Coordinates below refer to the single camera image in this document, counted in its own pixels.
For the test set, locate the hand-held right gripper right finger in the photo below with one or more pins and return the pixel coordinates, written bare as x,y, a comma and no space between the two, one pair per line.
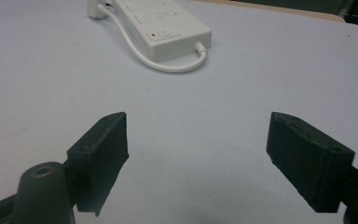
307,161

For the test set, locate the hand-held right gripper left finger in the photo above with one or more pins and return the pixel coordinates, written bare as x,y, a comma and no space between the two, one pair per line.
101,161

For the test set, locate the white power strip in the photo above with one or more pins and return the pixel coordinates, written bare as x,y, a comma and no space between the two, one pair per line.
164,28
155,63

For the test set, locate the white plug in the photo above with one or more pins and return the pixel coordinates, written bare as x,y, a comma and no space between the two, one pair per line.
94,9

